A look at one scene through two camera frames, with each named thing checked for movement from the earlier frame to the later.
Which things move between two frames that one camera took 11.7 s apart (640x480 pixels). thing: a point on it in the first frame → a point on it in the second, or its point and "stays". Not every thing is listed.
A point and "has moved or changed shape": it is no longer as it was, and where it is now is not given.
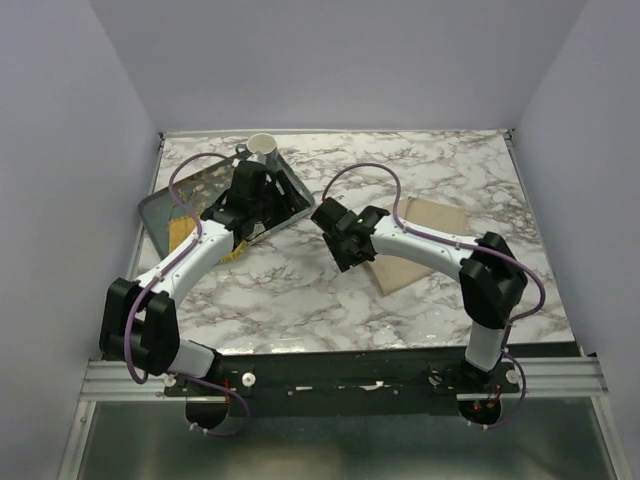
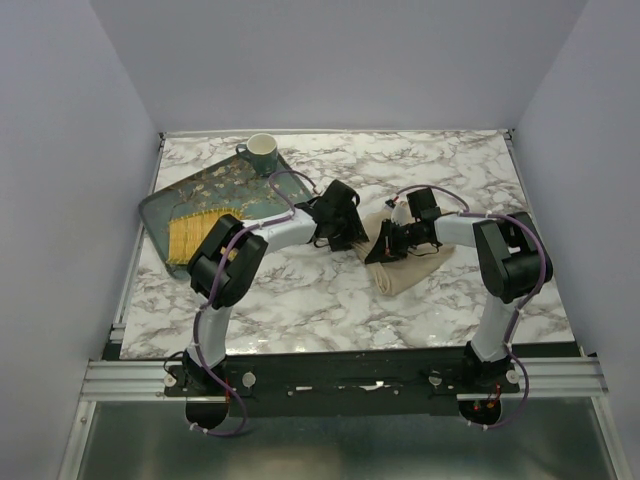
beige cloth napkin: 438,217 has moved or changed shape
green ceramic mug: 261,148 stays
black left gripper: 288,201 → 355,229
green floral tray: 196,190 stays
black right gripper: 343,258 → 386,248
